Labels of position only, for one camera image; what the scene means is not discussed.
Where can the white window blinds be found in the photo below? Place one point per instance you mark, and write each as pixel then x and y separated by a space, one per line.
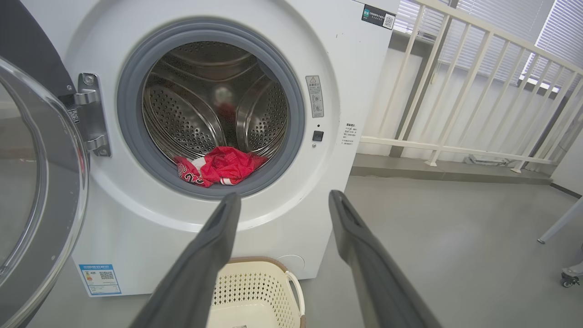
pixel 505 41

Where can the cream basket with brown rim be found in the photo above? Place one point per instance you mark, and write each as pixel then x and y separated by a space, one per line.
pixel 255 291

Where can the black QR code sticker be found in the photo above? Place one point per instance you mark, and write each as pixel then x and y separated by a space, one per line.
pixel 378 16

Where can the stainless steel washing machine drum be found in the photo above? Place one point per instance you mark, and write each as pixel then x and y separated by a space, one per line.
pixel 191 114

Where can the grey warning sticker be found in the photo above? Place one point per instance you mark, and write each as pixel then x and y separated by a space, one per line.
pixel 314 96

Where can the metal door hinge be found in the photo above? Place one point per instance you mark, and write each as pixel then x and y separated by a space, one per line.
pixel 93 116

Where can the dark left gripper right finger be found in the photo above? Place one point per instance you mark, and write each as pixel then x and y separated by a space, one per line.
pixel 378 282

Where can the small black caster wheel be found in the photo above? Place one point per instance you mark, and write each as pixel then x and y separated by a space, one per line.
pixel 569 279

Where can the red and white garment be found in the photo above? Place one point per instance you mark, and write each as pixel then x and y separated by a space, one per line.
pixel 225 166

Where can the white slanted table leg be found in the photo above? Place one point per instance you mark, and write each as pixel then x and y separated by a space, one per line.
pixel 562 221

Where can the small printed text label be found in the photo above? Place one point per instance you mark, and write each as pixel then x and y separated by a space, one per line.
pixel 350 134

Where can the white metal railing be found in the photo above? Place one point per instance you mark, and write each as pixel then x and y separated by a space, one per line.
pixel 460 86

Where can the glass washing machine door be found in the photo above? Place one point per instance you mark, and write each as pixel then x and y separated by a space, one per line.
pixel 41 182

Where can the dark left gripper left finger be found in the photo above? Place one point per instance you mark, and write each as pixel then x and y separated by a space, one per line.
pixel 196 273

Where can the white front-load washing machine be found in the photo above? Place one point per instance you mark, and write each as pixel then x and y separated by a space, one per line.
pixel 282 218

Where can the grey rubber door gasket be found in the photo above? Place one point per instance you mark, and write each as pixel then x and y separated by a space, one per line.
pixel 132 136

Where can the blue energy label sticker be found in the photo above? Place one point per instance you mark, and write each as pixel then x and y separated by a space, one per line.
pixel 100 279

